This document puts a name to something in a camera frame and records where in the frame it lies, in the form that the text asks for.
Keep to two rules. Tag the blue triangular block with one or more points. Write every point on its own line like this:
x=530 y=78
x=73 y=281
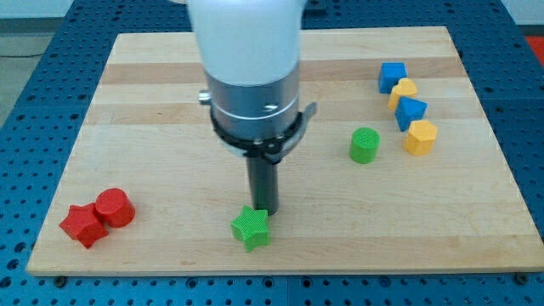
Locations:
x=409 y=110

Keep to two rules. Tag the wooden board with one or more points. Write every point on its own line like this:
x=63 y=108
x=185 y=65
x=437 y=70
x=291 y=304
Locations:
x=455 y=210

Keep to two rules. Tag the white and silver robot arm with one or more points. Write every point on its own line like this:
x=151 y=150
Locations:
x=250 y=51

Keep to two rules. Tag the red cylinder block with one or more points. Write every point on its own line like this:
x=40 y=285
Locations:
x=115 y=208

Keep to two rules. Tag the yellow heart block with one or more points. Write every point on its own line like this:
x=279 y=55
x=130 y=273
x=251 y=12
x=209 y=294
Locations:
x=404 y=88

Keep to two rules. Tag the green cylinder block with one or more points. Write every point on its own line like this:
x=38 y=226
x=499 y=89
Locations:
x=364 y=144

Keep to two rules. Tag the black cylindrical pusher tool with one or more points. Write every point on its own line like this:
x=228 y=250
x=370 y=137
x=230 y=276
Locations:
x=263 y=181

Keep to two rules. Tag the green star block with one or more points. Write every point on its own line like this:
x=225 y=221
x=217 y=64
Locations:
x=251 y=228

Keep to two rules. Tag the red star block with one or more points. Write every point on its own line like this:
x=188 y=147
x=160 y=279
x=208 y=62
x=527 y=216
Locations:
x=84 y=224

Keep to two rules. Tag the yellow hexagon block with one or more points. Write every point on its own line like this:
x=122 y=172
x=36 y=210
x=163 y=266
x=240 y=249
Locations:
x=420 y=137

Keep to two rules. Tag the blue cube block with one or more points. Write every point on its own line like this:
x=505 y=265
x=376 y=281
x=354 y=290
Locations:
x=389 y=76

